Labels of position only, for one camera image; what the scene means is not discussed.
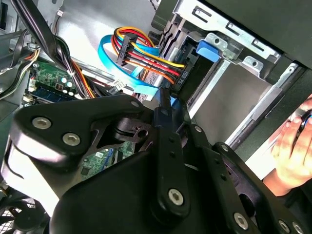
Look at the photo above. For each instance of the hard disk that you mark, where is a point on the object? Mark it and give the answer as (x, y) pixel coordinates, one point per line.
(207, 50)

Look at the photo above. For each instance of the bare person hand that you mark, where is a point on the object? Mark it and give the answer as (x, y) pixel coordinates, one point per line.
(290, 156)

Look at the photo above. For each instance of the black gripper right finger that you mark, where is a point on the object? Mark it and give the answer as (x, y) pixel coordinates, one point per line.
(219, 175)

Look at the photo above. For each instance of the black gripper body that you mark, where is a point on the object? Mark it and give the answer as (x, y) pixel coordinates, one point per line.
(109, 200)

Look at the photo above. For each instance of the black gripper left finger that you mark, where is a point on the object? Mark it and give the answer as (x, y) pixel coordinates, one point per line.
(73, 117)

